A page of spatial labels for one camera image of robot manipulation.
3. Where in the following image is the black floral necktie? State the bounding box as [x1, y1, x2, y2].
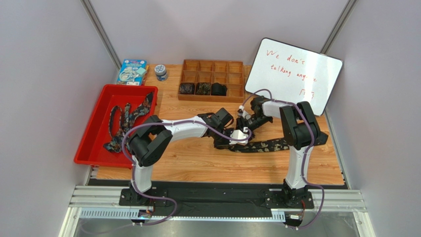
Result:
[214, 138, 289, 153]

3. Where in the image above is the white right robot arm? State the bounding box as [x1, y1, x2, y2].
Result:
[236, 96, 328, 207]

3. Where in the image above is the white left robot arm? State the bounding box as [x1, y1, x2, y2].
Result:
[122, 108, 234, 198]

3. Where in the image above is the plain black rolled tie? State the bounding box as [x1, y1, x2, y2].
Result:
[211, 82, 228, 96]

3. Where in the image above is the wooden compartment organizer box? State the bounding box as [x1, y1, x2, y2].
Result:
[177, 59, 245, 103]

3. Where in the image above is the whiteboard with red writing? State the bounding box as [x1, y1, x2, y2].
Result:
[245, 38, 344, 116]

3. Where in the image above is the dark patterned rolled tie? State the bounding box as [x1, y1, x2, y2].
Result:
[195, 82, 211, 95]

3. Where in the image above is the dark blue rolled tie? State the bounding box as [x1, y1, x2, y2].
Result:
[178, 82, 196, 95]

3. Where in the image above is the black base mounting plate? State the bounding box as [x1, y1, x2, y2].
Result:
[119, 181, 314, 218]

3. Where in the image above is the small blue white jar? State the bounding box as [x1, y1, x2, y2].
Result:
[154, 64, 168, 81]

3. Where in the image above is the blue floral necktie in tray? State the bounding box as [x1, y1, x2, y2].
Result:
[103, 92, 155, 153]

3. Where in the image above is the blue picture box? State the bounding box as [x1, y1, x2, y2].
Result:
[116, 59, 148, 86]

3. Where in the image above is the red plastic tray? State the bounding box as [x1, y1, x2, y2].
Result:
[74, 84, 158, 168]

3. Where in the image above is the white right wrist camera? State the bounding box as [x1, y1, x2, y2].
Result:
[237, 105, 251, 119]

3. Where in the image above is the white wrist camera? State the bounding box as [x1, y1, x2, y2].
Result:
[229, 130, 249, 145]
[237, 105, 251, 119]

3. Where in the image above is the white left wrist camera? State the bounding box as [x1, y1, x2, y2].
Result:
[229, 130, 249, 145]

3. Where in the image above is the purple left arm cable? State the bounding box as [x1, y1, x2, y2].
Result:
[121, 119, 253, 228]

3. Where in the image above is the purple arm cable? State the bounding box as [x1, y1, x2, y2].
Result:
[239, 88, 326, 230]
[121, 119, 253, 228]

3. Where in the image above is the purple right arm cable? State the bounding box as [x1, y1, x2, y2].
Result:
[239, 88, 326, 230]

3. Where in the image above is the aluminium frame rail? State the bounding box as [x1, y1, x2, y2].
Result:
[59, 182, 375, 237]

